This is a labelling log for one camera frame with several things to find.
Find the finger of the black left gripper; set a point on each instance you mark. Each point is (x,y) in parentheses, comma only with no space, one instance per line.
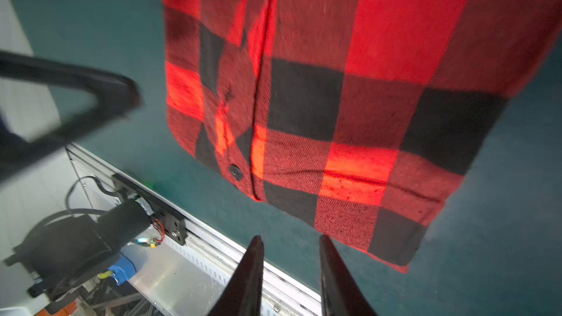
(115,94)

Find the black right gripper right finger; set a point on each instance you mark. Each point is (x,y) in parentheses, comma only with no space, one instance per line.
(340,295)

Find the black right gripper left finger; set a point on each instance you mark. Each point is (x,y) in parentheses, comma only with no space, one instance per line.
(243,294)

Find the red black plaid shirt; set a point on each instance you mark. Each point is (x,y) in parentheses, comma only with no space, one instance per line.
(359,117)

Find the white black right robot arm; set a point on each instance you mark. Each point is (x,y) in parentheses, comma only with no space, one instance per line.
(70,247)

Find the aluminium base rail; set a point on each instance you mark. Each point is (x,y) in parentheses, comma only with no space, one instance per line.
(186,276)

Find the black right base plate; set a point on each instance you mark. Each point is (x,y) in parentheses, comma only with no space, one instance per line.
(165,215)

